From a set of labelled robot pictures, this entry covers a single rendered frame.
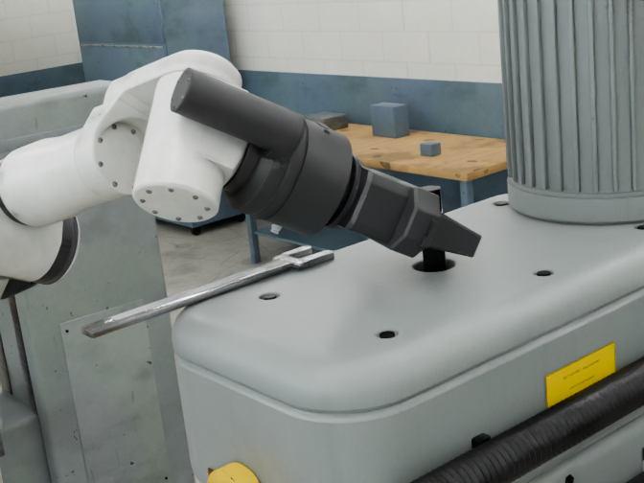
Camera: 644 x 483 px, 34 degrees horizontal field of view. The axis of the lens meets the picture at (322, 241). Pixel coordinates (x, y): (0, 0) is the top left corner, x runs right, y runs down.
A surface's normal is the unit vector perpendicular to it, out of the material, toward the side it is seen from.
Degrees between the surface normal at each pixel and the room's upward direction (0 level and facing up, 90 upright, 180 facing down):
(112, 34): 90
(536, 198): 90
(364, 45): 90
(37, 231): 75
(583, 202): 90
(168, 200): 138
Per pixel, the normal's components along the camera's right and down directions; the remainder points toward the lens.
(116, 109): 0.44, 0.52
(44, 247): 0.68, 0.26
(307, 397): -0.56, 0.14
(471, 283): -0.11, -0.95
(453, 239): 0.37, 0.22
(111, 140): 0.76, -0.18
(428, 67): -0.76, 0.25
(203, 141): 0.51, -0.29
